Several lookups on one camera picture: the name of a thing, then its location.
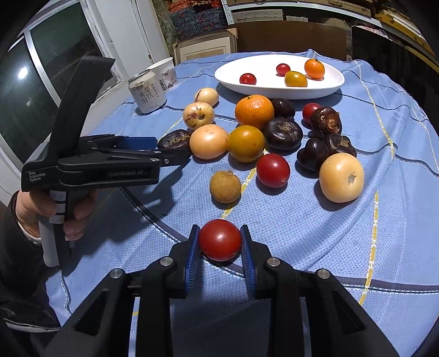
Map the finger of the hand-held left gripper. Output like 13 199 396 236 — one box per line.
91 147 192 169
80 135 158 149

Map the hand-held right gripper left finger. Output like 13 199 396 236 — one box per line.
44 225 201 357

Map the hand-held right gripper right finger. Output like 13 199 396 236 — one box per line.
240 225 412 357

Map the dark water chestnut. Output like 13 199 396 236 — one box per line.
158 129 192 152
322 133 357 158
297 138 330 172
272 98 296 119
310 107 342 136
263 118 303 152

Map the pale yellow round fruit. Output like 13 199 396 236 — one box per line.
319 153 365 203
189 124 229 160
183 102 215 130
194 87 219 107

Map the small brown longan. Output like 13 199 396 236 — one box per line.
209 171 242 204

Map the yellow-orange tomato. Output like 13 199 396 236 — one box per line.
284 71 308 88
227 125 266 163

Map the large orange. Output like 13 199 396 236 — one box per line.
235 95 275 130

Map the white oval plate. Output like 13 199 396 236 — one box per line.
214 55 345 100

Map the person's left forearm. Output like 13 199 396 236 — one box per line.
0 190 72 330

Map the person's left hand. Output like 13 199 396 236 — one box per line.
15 188 100 241

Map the white drink can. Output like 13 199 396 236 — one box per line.
128 69 168 115

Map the white paper cup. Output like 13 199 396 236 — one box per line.
148 57 179 93

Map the glass window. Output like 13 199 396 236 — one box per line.
0 0 115 165

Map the blue checked tablecloth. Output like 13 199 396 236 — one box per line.
44 49 439 357

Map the framed cardboard box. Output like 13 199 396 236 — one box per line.
173 29 237 66

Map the white door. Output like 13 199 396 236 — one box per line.
86 0 177 66

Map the green patterned fabric roll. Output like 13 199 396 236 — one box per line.
159 0 181 45

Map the stack of patterned fabrics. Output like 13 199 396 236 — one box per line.
170 0 229 40

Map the metal storage shelf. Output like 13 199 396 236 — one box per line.
221 0 429 45

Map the small mandarin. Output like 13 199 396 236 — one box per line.
304 58 325 79

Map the black panel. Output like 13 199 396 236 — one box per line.
350 26 439 114

